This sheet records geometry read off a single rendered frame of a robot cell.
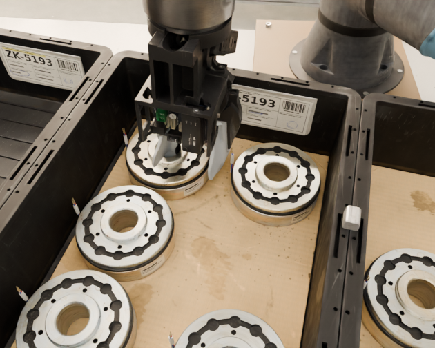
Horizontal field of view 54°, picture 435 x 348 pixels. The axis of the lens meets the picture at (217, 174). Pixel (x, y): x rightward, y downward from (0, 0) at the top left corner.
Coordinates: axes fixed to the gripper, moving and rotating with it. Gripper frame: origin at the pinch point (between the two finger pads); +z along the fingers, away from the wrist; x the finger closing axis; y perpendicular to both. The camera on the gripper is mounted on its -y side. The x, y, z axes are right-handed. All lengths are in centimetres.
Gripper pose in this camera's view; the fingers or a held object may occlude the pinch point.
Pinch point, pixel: (195, 158)
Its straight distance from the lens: 52.1
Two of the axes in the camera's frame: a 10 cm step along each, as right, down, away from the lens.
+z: -0.5, 6.5, 7.5
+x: 9.7, 2.2, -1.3
